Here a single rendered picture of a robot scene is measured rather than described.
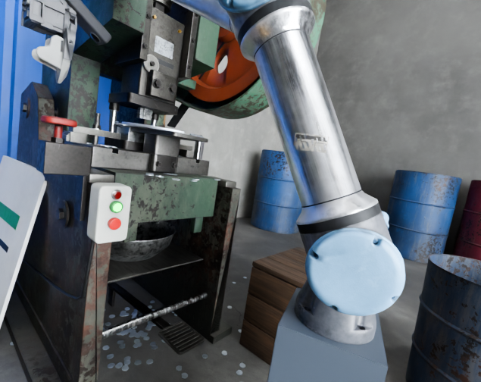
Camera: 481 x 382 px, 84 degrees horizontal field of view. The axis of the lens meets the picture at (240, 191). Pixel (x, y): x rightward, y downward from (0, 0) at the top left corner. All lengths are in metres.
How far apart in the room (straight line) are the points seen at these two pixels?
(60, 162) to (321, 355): 0.66
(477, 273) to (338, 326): 1.01
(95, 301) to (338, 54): 4.26
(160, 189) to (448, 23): 3.91
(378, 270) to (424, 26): 4.07
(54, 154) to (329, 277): 0.61
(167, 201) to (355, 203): 0.65
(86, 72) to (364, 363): 1.18
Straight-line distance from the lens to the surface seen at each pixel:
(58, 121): 0.72
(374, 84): 4.20
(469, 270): 1.47
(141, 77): 1.01
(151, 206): 0.87
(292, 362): 0.57
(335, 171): 0.37
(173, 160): 0.96
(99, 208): 0.68
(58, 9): 0.75
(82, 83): 1.20
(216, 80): 1.38
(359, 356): 0.55
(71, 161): 0.73
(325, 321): 0.54
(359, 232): 0.35
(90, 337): 0.88
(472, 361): 1.17
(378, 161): 3.95
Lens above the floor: 0.73
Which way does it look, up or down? 7 degrees down
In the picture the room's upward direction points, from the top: 9 degrees clockwise
